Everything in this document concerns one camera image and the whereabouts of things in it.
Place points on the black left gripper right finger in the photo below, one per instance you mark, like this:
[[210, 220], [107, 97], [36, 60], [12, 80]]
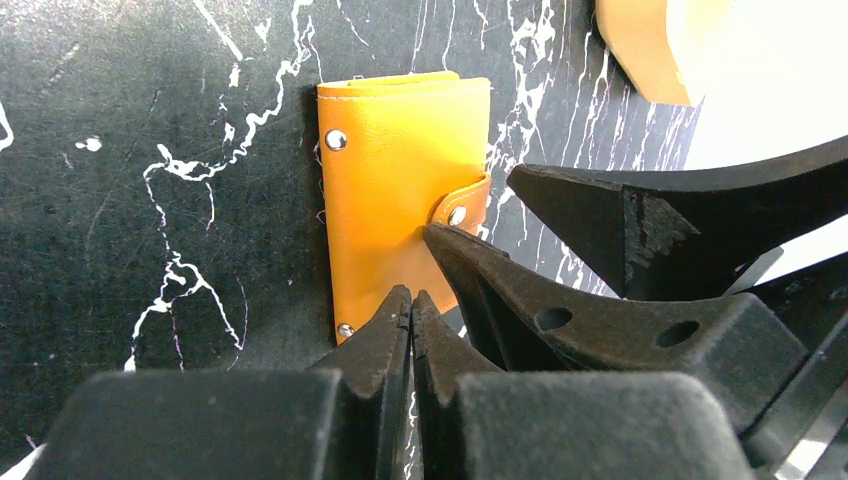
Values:
[[440, 357]]

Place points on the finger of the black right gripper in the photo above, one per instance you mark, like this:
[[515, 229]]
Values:
[[522, 321], [685, 235]]

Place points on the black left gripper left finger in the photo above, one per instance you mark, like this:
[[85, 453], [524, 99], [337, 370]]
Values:
[[367, 430]]

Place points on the orange leather card holder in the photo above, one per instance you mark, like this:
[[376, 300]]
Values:
[[398, 153]]

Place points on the orange oval tray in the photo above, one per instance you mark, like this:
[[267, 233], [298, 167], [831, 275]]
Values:
[[668, 49]]

